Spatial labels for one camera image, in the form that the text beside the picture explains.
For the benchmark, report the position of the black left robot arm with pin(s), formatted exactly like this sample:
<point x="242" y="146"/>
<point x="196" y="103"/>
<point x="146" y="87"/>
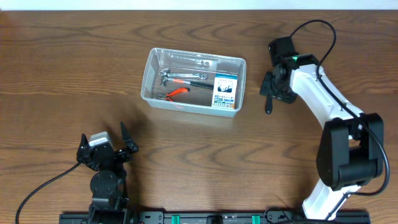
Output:
<point x="108" y="185"/>

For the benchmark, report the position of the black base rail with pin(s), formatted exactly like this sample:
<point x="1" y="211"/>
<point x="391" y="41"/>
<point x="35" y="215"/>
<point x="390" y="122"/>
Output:
<point x="270" y="216"/>

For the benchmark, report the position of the black yellow screwdriver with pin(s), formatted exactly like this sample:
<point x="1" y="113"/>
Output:
<point x="269" y="105"/>

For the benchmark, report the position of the blue white cardboard box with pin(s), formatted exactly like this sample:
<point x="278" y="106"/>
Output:
<point x="224" y="91"/>

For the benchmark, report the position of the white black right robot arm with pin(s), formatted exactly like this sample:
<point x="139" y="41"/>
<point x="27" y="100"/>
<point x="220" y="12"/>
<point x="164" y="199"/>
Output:
<point x="351" y="152"/>

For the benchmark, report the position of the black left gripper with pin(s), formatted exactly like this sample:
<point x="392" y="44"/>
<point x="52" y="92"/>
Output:
<point x="116" y="154"/>

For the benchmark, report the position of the small black orange hammer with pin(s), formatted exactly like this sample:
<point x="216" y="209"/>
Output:
<point x="166" y="79"/>

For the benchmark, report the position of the clear plastic container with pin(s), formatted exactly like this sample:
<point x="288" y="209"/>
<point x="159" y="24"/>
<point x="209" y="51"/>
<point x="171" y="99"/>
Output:
<point x="197" y="100"/>

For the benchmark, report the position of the silver ratchet wrench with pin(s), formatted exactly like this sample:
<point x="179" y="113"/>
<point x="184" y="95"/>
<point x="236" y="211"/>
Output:
<point x="193" y="76"/>

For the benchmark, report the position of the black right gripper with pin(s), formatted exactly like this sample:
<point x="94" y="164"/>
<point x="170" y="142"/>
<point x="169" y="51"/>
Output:
<point x="267" y="88"/>

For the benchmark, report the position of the red handled pliers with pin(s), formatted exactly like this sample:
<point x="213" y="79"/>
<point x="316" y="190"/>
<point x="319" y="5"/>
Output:
<point x="168" y="96"/>

